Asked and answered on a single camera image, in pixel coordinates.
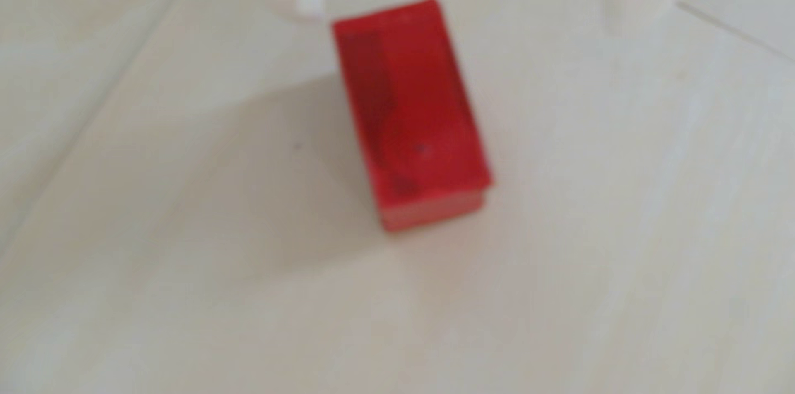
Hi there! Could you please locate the red rectangular block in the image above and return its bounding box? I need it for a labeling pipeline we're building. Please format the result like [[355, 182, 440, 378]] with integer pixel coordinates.
[[331, 0, 494, 233]]

